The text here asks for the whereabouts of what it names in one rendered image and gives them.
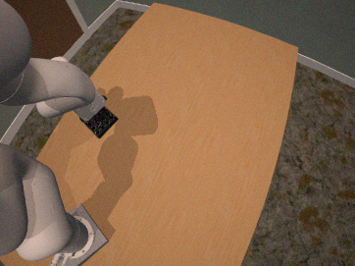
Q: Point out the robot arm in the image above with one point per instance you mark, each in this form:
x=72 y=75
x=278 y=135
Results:
x=32 y=214

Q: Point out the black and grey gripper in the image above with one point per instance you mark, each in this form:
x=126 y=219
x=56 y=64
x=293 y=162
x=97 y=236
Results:
x=88 y=112

